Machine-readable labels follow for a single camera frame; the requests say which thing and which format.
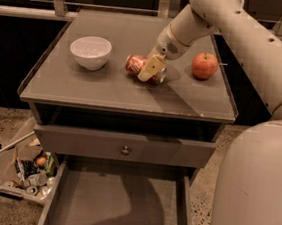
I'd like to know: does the black snack bag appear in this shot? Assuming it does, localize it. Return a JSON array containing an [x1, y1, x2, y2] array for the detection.
[[15, 159, 39, 182]]

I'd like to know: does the round metal drawer knob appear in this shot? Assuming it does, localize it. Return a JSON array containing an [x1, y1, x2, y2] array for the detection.
[[121, 146, 130, 156]]

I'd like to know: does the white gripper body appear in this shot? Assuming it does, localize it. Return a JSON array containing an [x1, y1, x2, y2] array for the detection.
[[148, 23, 190, 61]]

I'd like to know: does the grey drawer cabinet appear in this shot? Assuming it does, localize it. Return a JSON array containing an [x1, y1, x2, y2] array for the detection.
[[3, 2, 249, 225]]

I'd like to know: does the open grey middle drawer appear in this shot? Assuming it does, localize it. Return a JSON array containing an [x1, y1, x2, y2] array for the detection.
[[38, 164, 191, 225]]

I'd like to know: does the red apple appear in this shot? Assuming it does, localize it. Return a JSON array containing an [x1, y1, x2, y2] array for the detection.
[[192, 52, 219, 80]]

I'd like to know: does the red coke can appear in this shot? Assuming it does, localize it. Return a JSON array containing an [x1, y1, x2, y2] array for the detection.
[[125, 54, 167, 85]]

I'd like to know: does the grey top drawer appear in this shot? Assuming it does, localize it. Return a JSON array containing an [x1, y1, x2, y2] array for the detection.
[[34, 125, 216, 168]]

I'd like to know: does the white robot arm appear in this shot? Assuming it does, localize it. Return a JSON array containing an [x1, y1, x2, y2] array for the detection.
[[138, 0, 282, 225]]

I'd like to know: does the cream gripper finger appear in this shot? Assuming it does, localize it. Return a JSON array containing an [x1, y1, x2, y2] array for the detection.
[[138, 55, 166, 84]]

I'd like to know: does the clear plastic bin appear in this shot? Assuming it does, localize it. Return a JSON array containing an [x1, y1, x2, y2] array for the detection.
[[0, 118, 57, 205]]

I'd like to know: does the grey metal rod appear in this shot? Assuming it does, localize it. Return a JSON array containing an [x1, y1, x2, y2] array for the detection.
[[0, 131, 34, 154]]

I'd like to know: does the white ceramic bowl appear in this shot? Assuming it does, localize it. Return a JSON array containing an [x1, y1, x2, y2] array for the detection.
[[69, 36, 112, 71]]

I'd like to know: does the orange round item in bin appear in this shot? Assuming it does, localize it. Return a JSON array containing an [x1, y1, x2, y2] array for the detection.
[[36, 156, 47, 167]]

